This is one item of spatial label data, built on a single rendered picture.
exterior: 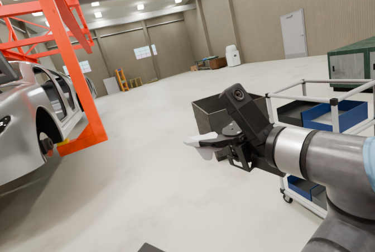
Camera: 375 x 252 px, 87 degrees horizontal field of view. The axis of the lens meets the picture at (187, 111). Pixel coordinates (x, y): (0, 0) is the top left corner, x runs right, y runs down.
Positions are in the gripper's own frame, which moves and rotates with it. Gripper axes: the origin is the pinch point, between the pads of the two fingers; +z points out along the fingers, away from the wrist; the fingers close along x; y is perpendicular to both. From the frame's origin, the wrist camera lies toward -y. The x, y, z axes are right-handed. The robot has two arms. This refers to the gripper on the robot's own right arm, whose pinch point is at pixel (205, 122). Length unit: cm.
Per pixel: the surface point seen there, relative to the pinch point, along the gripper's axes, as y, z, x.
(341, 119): 52, 8, 92
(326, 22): 123, 355, 954
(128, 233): 120, 139, -35
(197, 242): 125, 82, 4
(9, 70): -64, 270, -52
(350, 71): 138, 105, 399
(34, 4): -208, 522, 32
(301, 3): 19, 454, 994
